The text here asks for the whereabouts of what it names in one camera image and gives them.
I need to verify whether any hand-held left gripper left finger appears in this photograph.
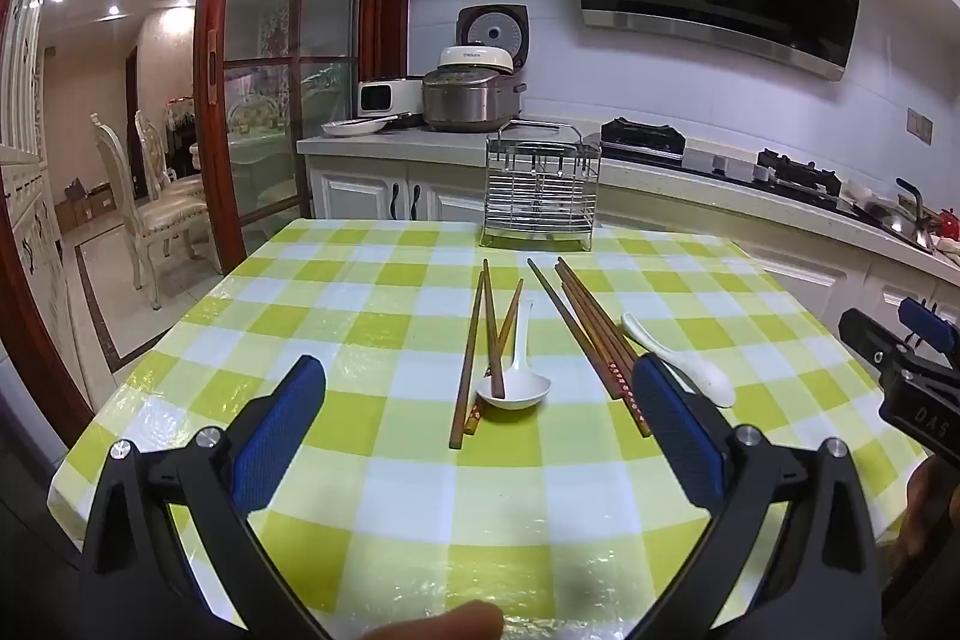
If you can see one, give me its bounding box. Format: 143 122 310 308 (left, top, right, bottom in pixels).
79 353 335 640

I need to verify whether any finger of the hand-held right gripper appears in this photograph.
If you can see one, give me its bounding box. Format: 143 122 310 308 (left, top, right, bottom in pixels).
898 296 960 372
838 307 913 380

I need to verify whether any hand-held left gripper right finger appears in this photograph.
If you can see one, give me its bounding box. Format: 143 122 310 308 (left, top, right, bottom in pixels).
632 353 886 640

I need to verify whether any white ceramic spoon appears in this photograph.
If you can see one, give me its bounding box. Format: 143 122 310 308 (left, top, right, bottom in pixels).
621 312 737 407
477 301 554 411

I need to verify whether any light brown wooden chopstick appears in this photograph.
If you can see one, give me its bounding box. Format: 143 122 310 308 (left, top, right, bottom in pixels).
463 278 525 437

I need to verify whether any metal wire utensil rack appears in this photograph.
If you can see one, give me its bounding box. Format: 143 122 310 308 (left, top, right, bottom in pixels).
480 124 603 251

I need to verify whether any person's right hand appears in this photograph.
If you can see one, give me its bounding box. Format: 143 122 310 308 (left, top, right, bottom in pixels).
902 456 960 555

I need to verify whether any person's left hand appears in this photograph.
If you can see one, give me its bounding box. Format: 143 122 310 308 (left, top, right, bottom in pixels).
351 599 505 640

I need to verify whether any steel sink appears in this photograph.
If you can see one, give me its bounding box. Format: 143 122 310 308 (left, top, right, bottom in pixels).
840 190 938 253

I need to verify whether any dark kitchen faucet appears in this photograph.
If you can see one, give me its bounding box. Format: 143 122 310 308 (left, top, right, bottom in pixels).
896 177 935 251

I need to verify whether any green checked tablecloth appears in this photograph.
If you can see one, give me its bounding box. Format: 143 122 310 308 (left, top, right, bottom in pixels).
46 218 931 640

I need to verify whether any black gas burner grate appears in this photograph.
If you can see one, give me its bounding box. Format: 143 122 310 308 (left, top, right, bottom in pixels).
756 149 842 195
602 117 687 155

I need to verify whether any black glass cooktop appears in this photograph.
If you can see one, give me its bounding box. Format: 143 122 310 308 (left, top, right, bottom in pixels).
600 117 845 206

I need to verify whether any white dining chair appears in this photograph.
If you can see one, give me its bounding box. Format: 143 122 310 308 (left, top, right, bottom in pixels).
227 94 290 135
133 110 203 199
90 115 207 311

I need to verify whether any white kitchen counter cabinet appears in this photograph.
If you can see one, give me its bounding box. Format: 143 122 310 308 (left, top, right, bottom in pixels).
296 119 960 348

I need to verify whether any red framed glass sliding door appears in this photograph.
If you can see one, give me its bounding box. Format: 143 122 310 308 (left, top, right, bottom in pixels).
191 0 410 277

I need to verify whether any white carved cabinet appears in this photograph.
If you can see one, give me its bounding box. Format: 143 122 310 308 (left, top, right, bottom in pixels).
0 0 91 401

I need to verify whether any small white appliance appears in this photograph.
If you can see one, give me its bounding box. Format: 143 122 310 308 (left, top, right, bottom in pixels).
358 76 425 116

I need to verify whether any silver rice cooker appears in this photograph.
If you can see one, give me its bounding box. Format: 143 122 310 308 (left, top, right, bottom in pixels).
421 4 532 133

